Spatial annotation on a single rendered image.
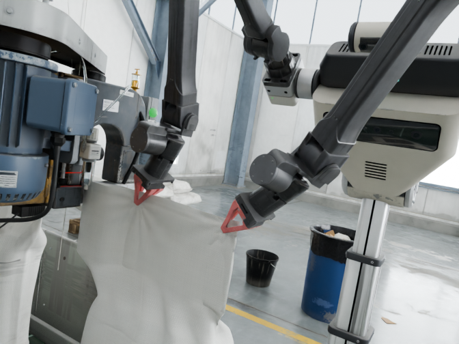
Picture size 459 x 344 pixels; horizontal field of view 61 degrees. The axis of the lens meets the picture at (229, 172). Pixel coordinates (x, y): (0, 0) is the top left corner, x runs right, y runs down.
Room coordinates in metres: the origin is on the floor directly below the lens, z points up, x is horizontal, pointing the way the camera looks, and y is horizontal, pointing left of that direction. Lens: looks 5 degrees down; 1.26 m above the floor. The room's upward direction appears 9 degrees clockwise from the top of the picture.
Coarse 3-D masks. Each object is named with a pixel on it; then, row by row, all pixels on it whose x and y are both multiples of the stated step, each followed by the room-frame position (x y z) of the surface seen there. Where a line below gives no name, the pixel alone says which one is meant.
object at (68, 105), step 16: (32, 80) 0.63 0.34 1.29; (48, 80) 0.63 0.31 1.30; (64, 80) 0.63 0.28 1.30; (32, 96) 0.63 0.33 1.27; (48, 96) 0.63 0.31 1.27; (64, 96) 0.62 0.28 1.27; (80, 96) 0.66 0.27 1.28; (96, 96) 0.72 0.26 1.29; (32, 112) 0.63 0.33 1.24; (48, 112) 0.63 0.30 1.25; (64, 112) 0.62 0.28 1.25; (80, 112) 0.66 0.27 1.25; (48, 128) 0.63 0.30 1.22; (64, 128) 0.62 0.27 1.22; (80, 128) 0.67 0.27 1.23
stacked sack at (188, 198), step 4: (184, 192) 4.50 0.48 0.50; (188, 192) 4.55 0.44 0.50; (192, 192) 4.63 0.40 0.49; (172, 196) 4.22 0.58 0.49; (176, 196) 4.26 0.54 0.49; (180, 196) 4.29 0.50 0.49; (184, 196) 4.34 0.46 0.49; (188, 196) 4.39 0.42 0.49; (192, 196) 4.45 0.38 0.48; (196, 196) 4.52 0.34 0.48; (172, 200) 4.12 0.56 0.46; (176, 200) 4.15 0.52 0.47; (180, 200) 4.20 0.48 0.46; (184, 200) 4.29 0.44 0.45; (188, 200) 4.36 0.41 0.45; (192, 200) 4.43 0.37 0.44; (196, 200) 4.51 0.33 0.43; (200, 200) 4.60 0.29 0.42; (184, 204) 4.32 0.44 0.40; (188, 204) 4.39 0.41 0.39
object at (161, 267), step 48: (96, 192) 0.98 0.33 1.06; (144, 192) 0.96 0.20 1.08; (96, 240) 0.97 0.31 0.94; (144, 240) 0.94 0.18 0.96; (192, 240) 0.84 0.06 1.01; (96, 288) 0.93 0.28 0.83; (144, 288) 0.90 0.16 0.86; (192, 288) 0.83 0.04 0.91; (96, 336) 0.89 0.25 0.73; (144, 336) 0.83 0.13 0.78; (192, 336) 0.80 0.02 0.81
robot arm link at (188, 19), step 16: (176, 0) 0.80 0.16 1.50; (192, 0) 0.81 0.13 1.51; (176, 16) 0.81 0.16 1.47; (192, 16) 0.82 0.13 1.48; (176, 32) 0.82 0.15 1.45; (192, 32) 0.84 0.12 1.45; (176, 48) 0.84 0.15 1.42; (192, 48) 0.85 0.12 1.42; (176, 64) 0.85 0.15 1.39; (192, 64) 0.87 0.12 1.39; (176, 80) 0.86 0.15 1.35; (192, 80) 0.88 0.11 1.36; (176, 96) 0.87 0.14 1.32; (192, 96) 0.89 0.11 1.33; (176, 112) 0.88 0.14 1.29; (192, 112) 0.90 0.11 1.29
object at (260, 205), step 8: (248, 192) 0.78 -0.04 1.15; (256, 192) 0.76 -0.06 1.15; (264, 192) 0.74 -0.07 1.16; (272, 192) 0.73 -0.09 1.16; (240, 200) 0.74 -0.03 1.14; (248, 200) 0.75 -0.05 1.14; (256, 200) 0.75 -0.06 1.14; (264, 200) 0.74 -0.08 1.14; (272, 200) 0.74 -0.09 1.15; (280, 200) 0.73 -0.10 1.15; (248, 208) 0.73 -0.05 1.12; (256, 208) 0.75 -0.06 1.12; (264, 208) 0.74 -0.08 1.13; (272, 208) 0.74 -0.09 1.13; (248, 216) 0.73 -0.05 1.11; (256, 216) 0.73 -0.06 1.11; (264, 216) 0.76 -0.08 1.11; (272, 216) 0.79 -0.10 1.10
